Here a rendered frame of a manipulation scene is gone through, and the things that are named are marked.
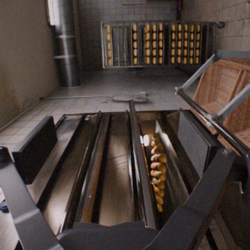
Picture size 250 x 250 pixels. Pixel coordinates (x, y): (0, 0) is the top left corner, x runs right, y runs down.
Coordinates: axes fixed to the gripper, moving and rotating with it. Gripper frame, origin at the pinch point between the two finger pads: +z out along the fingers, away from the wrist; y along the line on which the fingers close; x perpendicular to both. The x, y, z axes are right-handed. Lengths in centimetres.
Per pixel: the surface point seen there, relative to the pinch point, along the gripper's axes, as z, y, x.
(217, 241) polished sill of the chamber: 21, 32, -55
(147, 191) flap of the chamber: 34, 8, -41
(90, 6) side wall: 509, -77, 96
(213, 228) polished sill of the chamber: 27, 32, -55
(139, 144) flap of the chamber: 68, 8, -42
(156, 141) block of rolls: 127, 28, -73
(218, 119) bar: 44, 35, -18
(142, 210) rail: 25.9, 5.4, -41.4
